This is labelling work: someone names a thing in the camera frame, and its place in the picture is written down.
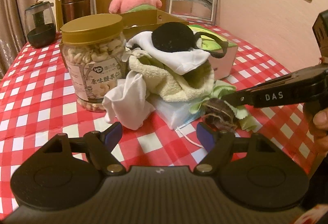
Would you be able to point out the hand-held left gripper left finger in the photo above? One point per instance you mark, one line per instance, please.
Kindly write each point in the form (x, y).
(112, 135)

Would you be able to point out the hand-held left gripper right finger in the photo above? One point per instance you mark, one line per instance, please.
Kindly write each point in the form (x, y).
(205, 137)

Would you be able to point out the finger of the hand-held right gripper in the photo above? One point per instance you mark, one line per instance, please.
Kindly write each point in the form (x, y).
(242, 97)

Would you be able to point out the brown knitted cloth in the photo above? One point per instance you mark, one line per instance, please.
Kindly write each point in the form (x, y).
(217, 114)

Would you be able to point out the small white cloth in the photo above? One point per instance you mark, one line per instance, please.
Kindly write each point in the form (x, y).
(128, 106)

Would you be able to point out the cream towel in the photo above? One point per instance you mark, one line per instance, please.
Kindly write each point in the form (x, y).
(174, 85)

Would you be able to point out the large white cloth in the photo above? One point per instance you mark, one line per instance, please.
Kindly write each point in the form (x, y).
(184, 61)

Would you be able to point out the cardboard box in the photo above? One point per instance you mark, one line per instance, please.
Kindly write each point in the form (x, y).
(143, 18)

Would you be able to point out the person's right hand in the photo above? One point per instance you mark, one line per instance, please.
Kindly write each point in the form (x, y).
(321, 121)

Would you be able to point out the blue face mask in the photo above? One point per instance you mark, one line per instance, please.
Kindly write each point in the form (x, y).
(188, 123)

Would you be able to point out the light green cloth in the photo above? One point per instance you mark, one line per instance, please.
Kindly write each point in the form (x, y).
(244, 121)

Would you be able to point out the gold-lidded cashew jar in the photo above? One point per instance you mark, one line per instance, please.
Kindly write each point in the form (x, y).
(87, 60)

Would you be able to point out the red checked tablecloth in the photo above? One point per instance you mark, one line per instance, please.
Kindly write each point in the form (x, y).
(38, 101)

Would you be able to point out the dark glass pot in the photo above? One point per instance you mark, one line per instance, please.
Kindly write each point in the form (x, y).
(41, 34)

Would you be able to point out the brown cylindrical container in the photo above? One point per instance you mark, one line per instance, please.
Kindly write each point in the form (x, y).
(74, 4)

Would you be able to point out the sand art picture frame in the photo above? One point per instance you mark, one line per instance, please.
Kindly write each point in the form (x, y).
(192, 1)

